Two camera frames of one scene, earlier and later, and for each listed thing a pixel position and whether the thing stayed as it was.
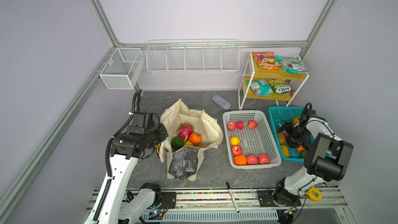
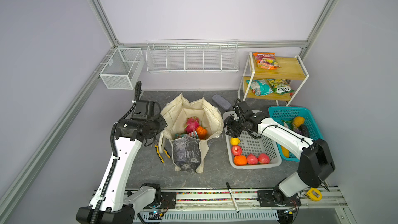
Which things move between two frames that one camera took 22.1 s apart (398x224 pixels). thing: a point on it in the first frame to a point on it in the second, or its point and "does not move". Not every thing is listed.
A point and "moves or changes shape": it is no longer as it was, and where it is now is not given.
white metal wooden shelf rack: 276,84 does not move
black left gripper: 163,133 to 162,124
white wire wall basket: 192,56 does not move
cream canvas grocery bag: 185,162 moves or changes shape
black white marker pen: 232,197 does not move
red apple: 252,159 does not move
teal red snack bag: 292,66 to 193,134
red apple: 263,158 does not move
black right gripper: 296,142 to 227,122
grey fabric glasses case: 221,101 does not move
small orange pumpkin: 195,138 to 201,132
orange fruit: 240,160 does not move
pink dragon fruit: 185,130 to 192,123
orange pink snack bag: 267,60 does not move
